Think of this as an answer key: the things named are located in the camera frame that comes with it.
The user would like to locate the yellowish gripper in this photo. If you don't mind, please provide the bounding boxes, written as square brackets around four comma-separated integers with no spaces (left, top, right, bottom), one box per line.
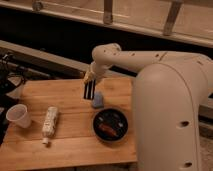
[83,69,96,100]

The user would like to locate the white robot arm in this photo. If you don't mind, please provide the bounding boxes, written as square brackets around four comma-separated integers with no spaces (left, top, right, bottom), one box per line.
[84,43,213,171]

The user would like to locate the black round plate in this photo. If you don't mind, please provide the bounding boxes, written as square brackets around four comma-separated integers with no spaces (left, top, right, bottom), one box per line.
[93,108,128,142]

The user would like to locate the red item on plate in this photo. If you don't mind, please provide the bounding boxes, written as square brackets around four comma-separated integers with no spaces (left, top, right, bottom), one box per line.
[99,123,117,137]

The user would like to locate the white tube bottle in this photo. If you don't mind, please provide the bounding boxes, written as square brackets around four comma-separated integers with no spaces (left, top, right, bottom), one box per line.
[42,106,59,146]

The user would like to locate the white plastic cup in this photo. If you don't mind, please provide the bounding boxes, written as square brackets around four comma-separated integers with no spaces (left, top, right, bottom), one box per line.
[6,104,32,128]

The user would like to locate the black equipment at left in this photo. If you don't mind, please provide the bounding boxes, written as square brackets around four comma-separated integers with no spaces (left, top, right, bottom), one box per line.
[0,53,26,145]

